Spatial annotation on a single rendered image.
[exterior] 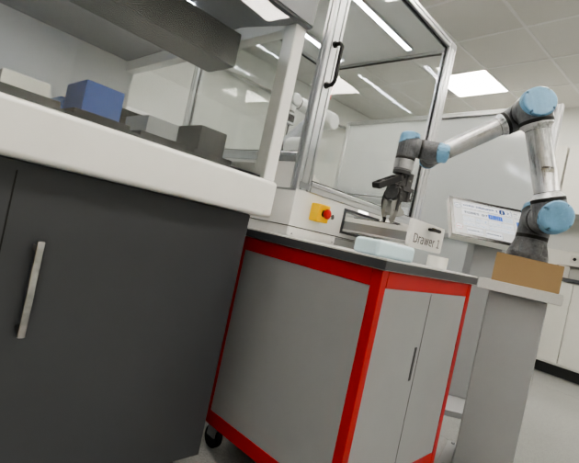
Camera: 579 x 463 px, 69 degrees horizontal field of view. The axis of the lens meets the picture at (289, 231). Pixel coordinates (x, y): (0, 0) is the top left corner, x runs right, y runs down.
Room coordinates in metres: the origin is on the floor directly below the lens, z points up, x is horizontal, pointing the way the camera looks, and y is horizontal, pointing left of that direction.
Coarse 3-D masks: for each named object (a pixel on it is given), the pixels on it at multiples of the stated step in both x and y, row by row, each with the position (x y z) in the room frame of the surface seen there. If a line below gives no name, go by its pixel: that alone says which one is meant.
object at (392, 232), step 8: (344, 224) 1.87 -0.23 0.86; (352, 224) 1.84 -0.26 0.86; (360, 224) 1.81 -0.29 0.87; (368, 224) 1.79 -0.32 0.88; (376, 224) 1.76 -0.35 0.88; (384, 224) 1.74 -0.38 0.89; (392, 224) 1.71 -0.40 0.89; (360, 232) 1.81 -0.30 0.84; (368, 232) 1.78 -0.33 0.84; (376, 232) 1.75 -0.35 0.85; (384, 232) 1.73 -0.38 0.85; (392, 232) 1.70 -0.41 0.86; (400, 232) 1.68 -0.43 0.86; (392, 240) 1.79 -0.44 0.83; (400, 240) 1.68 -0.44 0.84
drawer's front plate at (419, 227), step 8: (416, 224) 1.65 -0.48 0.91; (424, 224) 1.69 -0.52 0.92; (408, 232) 1.64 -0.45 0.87; (416, 232) 1.66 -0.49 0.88; (424, 232) 1.70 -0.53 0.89; (432, 232) 1.76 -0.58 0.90; (408, 240) 1.63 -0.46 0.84; (424, 240) 1.71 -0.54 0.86; (432, 240) 1.77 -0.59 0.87; (440, 240) 1.82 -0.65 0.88; (416, 248) 1.71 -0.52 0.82; (424, 248) 1.73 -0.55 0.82; (432, 248) 1.78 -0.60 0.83; (440, 248) 1.83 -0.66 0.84
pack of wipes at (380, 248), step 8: (360, 240) 1.15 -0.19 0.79; (368, 240) 1.12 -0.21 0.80; (376, 240) 1.10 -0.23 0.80; (360, 248) 1.14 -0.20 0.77; (368, 248) 1.12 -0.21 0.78; (376, 248) 1.10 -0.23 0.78; (384, 248) 1.10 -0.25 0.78; (392, 248) 1.12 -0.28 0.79; (400, 248) 1.14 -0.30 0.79; (408, 248) 1.16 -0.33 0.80; (384, 256) 1.11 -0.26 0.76; (392, 256) 1.13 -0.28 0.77; (400, 256) 1.14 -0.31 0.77; (408, 256) 1.16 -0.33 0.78
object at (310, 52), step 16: (320, 0) 1.72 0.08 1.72; (320, 16) 1.71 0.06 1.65; (320, 32) 1.69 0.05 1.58; (304, 48) 1.74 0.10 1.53; (304, 64) 1.73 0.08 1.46; (304, 80) 1.71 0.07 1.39; (304, 96) 1.70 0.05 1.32; (304, 112) 1.68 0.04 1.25; (288, 128) 1.74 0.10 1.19; (288, 144) 1.72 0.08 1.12
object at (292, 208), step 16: (288, 192) 1.66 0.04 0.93; (304, 192) 1.67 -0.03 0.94; (272, 208) 1.71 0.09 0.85; (288, 208) 1.65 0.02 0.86; (304, 208) 1.68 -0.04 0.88; (336, 208) 1.82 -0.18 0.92; (352, 208) 1.90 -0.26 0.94; (288, 224) 1.63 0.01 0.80; (304, 224) 1.70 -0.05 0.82; (320, 224) 1.76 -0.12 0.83; (336, 224) 1.84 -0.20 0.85
